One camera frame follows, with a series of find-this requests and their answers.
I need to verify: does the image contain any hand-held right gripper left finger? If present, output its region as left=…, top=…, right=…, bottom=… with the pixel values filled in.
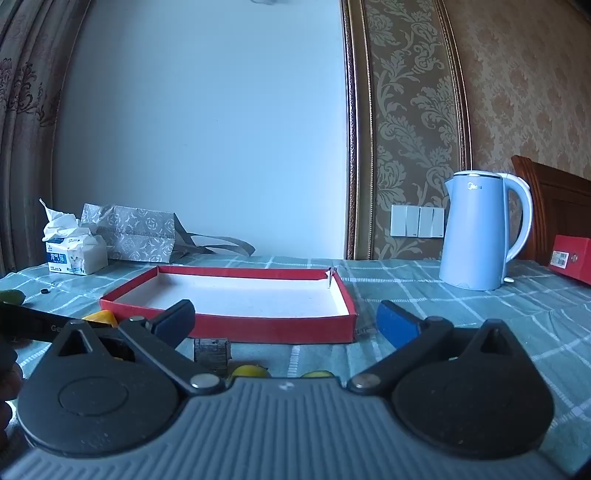
left=48, top=299, right=226, bottom=396

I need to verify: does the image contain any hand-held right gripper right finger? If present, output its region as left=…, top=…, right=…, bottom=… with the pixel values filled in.
left=347, top=300, right=528, bottom=396

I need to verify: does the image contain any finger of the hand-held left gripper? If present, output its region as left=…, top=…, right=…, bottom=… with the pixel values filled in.
left=0, top=306, right=69, bottom=344

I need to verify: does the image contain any yellow fruit piece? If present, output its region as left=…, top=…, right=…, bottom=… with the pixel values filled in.
left=82, top=310, right=118, bottom=329

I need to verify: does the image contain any red shallow cardboard tray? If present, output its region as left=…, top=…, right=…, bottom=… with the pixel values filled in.
left=99, top=264, right=359, bottom=344

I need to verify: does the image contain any yellow-green tomato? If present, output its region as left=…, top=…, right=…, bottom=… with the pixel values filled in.
left=229, top=364, right=271, bottom=380

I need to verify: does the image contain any small wooden block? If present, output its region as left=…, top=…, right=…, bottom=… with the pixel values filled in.
left=193, top=338, right=232, bottom=376

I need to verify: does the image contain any green checked tablecloth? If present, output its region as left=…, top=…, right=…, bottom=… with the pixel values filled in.
left=0, top=254, right=591, bottom=462

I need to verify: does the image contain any white tissue pack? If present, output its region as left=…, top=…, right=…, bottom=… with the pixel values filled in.
left=39, top=198, right=109, bottom=276

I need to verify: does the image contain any grey patterned gift bag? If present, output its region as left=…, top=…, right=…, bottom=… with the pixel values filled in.
left=79, top=203, right=256, bottom=264

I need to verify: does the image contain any light blue electric kettle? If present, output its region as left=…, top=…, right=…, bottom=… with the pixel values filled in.
left=438, top=170, right=534, bottom=291

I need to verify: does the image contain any patterned curtain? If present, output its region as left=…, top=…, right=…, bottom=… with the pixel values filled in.
left=0, top=0, right=93, bottom=278

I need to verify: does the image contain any red box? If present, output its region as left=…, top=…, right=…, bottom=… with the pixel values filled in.
left=548, top=234, right=591, bottom=280

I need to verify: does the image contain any brown wooden headboard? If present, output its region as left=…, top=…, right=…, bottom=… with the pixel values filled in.
left=511, top=155, right=591, bottom=267

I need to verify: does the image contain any white wall switch panel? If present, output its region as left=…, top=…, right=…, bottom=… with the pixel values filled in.
left=390, top=204, right=446, bottom=238

